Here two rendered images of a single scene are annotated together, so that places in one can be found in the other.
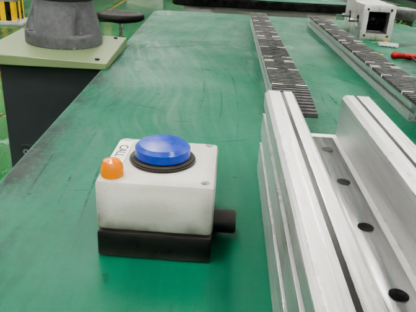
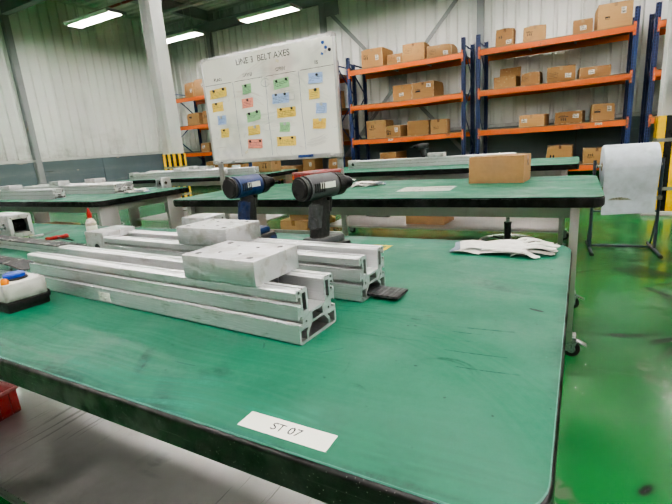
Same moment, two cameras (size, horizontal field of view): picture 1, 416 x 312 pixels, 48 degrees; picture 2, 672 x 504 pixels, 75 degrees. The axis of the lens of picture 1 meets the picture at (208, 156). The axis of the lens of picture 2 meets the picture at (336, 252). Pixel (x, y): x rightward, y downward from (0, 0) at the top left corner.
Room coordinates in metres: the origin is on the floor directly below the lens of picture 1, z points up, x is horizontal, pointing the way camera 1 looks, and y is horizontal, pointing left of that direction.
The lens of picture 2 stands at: (-0.73, 0.45, 1.07)
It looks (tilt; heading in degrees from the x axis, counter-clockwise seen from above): 14 degrees down; 301
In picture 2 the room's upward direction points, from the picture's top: 4 degrees counter-clockwise
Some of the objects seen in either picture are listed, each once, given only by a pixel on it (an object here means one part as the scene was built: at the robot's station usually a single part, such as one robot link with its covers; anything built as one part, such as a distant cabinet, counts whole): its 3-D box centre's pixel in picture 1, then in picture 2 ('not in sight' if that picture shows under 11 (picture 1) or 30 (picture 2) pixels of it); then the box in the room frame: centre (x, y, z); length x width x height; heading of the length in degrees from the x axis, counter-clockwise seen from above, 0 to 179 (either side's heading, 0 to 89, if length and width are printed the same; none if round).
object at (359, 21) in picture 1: (368, 20); (11, 225); (1.40, -0.44, 0.83); 0.11 x 0.10 x 0.10; 90
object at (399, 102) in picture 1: (346, 47); (14, 243); (1.10, -0.31, 0.79); 0.96 x 0.04 x 0.03; 178
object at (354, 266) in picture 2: not in sight; (222, 257); (0.02, -0.28, 0.82); 0.80 x 0.10 x 0.09; 178
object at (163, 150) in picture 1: (163, 154); (14, 276); (0.31, 0.03, 0.84); 0.04 x 0.04 x 0.02
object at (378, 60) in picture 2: not in sight; (410, 115); (3.14, -9.89, 1.58); 2.83 x 0.98 x 3.15; 1
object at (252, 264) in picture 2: not in sight; (241, 268); (-0.22, -0.08, 0.87); 0.16 x 0.11 x 0.07; 178
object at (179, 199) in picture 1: (173, 194); (22, 290); (0.31, 0.02, 0.81); 0.10 x 0.08 x 0.06; 88
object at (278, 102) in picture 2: not in sight; (275, 157); (1.91, -2.95, 0.97); 1.50 x 0.50 x 1.95; 1
